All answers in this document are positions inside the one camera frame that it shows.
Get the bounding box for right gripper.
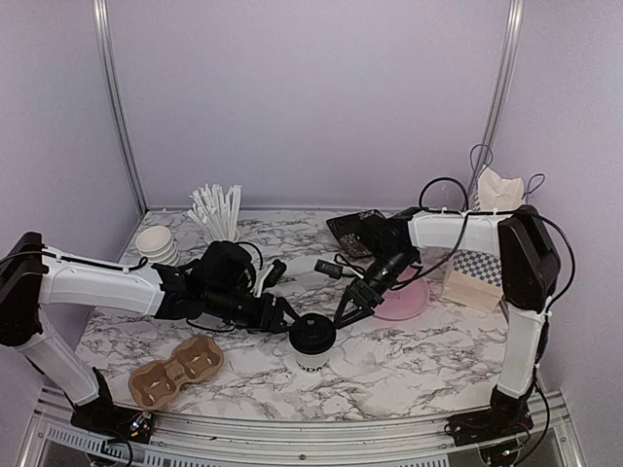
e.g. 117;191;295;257
334;249;415;330

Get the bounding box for brown cardboard cup carrier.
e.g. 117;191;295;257
128;336;225;412

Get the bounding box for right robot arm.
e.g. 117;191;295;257
334;205;561;436

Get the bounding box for checkered paper bag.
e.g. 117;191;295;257
441;144;546;312

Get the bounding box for pink plate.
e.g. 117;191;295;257
375;278;429;321

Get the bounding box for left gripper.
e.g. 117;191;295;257
204;285;306;335

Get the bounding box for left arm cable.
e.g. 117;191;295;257
0;247;152;278

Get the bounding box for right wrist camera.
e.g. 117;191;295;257
314;259;344;279

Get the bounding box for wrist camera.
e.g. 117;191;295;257
314;259;344;279
252;260;287;298

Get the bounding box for bundle of white wrapped straws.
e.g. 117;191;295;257
187;184;242;244

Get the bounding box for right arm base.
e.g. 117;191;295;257
444;408;533;447

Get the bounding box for left aluminium post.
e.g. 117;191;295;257
92;0;149;216

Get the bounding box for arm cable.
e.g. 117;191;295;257
0;247;152;278
388;175;580;303

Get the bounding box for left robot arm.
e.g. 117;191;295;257
1;232;302;433

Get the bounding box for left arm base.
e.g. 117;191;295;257
70;368;154;445

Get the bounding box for right aluminium post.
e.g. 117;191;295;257
479;0;527;150

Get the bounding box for black patterned square plate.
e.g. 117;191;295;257
326;209;386;259

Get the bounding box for black cup holding straws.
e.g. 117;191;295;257
225;229;240;242

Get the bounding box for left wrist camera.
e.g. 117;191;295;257
252;260;287;298

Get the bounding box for aluminium front rail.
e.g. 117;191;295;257
16;387;587;466

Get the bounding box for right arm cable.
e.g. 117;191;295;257
388;175;580;303

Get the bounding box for stack of white paper cups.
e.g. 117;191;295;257
135;226;179;266

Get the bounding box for aluminium post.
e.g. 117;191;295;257
92;0;149;216
479;0;527;150

